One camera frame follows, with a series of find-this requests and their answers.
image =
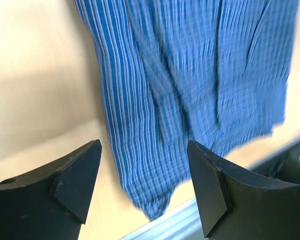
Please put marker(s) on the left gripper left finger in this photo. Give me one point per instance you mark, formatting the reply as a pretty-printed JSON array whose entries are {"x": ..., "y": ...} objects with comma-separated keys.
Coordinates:
[{"x": 52, "y": 201}]

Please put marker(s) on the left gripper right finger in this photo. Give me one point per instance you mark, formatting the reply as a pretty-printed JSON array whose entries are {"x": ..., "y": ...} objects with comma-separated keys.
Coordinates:
[{"x": 252, "y": 205}]

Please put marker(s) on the blue plaid long sleeve shirt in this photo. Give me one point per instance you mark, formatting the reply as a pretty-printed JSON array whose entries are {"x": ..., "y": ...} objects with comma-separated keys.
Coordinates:
[{"x": 174, "y": 71}]

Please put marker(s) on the aluminium mounting rail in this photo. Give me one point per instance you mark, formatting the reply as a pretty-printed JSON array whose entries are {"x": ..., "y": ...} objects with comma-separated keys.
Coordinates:
[{"x": 165, "y": 225}]

